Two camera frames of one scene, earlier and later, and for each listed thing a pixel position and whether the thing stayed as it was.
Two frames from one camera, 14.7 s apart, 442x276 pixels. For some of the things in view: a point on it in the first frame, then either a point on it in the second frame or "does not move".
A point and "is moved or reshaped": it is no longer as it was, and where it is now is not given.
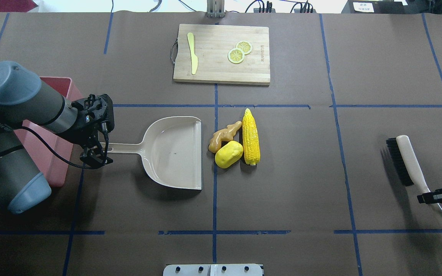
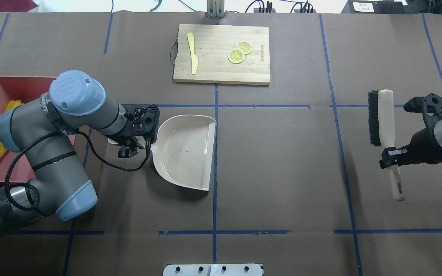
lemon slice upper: x=245 y=46 does not move
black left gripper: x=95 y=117 -> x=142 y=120
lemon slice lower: x=236 y=55 does not move
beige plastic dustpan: x=170 y=150 is moved or reshaped
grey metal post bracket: x=215 y=9 does not move
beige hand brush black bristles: x=409 y=168 -> x=381 y=113
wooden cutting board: x=211 y=44 does not move
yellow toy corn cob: x=251 y=138 is moved or reshaped
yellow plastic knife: x=194 y=61 does not move
